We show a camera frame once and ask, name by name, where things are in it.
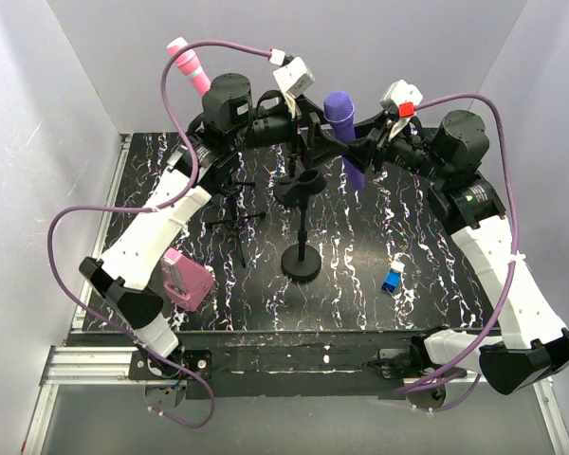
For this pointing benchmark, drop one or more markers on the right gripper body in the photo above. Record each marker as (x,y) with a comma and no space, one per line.
(408,151)

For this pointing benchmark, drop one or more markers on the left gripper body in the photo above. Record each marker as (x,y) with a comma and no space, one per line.
(274,130)

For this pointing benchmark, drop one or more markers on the purple microphone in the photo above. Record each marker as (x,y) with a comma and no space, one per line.
(339,112)

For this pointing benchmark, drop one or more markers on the black round-base stand white mic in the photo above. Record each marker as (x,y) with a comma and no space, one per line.
(293,190)

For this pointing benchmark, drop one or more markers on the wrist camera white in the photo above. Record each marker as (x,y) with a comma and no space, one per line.
(404,97)
(292,77)

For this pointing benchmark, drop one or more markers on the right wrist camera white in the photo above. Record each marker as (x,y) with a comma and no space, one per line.
(404,97)

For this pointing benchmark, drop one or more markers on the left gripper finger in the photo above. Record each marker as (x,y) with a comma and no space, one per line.
(319,147)
(307,107)

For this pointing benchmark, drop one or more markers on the pink microphone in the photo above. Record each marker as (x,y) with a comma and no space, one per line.
(190,66)

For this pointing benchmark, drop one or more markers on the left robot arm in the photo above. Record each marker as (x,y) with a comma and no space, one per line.
(230,122)

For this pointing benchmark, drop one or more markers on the blue white small toy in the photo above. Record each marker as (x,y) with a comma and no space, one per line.
(393,277)

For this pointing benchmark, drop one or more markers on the black marble mat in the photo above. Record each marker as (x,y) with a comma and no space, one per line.
(358,235)

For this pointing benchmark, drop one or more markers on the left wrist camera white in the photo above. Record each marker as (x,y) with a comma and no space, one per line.
(292,77)

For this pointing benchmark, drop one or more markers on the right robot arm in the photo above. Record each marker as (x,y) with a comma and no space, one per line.
(524,340)

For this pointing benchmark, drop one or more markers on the black round-base stand purple mic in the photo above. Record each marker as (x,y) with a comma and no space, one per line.
(301,263)

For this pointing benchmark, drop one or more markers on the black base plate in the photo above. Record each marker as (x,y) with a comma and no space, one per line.
(303,363)

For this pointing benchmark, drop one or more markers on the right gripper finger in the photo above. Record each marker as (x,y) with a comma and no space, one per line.
(357,158)
(365,127)

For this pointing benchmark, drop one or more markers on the pink metronome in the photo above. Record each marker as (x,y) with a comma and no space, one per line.
(186,282)

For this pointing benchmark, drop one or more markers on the black tripod stand pink mic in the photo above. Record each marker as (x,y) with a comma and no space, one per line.
(236,222)

